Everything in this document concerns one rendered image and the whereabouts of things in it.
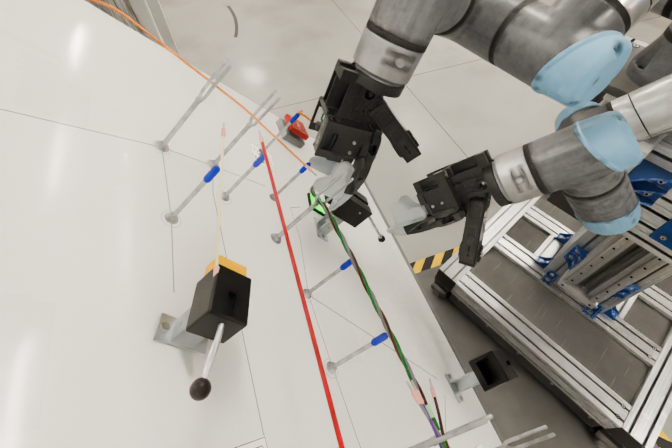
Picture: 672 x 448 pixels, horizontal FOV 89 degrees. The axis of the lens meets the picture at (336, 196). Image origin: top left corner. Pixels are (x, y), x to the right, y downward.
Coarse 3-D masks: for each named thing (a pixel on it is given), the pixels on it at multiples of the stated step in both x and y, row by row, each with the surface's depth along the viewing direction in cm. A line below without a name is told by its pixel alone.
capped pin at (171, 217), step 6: (216, 168) 33; (210, 174) 33; (216, 174) 33; (204, 180) 34; (210, 180) 34; (198, 186) 34; (192, 192) 34; (186, 198) 35; (192, 198) 35; (186, 204) 35; (180, 210) 36; (168, 216) 36; (174, 216) 36; (168, 222) 36; (174, 222) 36
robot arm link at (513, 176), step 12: (504, 156) 48; (516, 156) 46; (492, 168) 49; (504, 168) 47; (516, 168) 46; (528, 168) 51; (504, 180) 47; (516, 180) 45; (528, 180) 45; (504, 192) 48; (516, 192) 47; (528, 192) 46; (540, 192) 46
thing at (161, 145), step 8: (224, 64) 38; (216, 72) 38; (224, 72) 37; (208, 80) 39; (216, 80) 37; (200, 96) 39; (192, 104) 39; (192, 112) 40; (184, 120) 40; (176, 128) 41; (168, 136) 41; (160, 144) 42
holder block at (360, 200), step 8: (352, 200) 53; (360, 200) 56; (344, 208) 54; (352, 208) 54; (360, 208) 54; (368, 208) 56; (336, 216) 55; (344, 216) 55; (352, 216) 55; (360, 216) 56; (368, 216) 56; (352, 224) 57
